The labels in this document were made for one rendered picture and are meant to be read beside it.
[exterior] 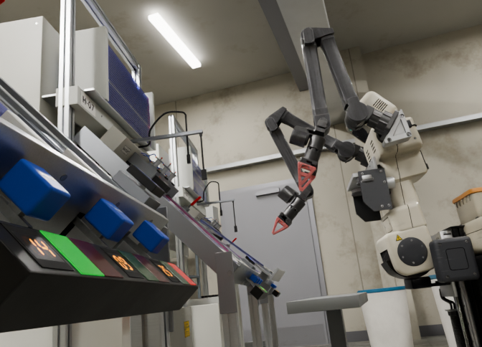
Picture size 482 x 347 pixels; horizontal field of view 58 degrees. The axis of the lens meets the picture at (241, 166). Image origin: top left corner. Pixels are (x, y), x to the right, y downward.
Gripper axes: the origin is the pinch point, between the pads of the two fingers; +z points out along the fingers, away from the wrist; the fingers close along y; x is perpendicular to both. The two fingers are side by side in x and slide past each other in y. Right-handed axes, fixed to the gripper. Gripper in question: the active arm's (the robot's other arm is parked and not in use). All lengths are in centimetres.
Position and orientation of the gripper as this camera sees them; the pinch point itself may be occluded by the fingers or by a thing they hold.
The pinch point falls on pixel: (273, 232)
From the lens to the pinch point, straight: 202.9
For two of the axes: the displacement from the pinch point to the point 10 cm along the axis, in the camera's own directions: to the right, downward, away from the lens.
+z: -6.6, 7.4, -1.5
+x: 7.5, 6.1, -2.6
